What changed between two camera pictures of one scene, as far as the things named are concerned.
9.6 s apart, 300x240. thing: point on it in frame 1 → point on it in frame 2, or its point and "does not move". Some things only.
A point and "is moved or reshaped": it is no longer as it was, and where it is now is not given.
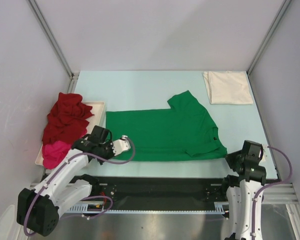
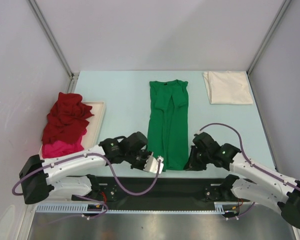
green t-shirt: (185, 132) is moved or reshaped
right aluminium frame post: (286, 3) does not move
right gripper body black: (233, 158) → (198, 160)
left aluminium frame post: (73, 76) does not move
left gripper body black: (106, 150) → (137, 159)
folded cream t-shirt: (228, 87) does not move
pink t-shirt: (54, 154) does not move
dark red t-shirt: (68, 119) does not move
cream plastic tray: (94, 122) does not move
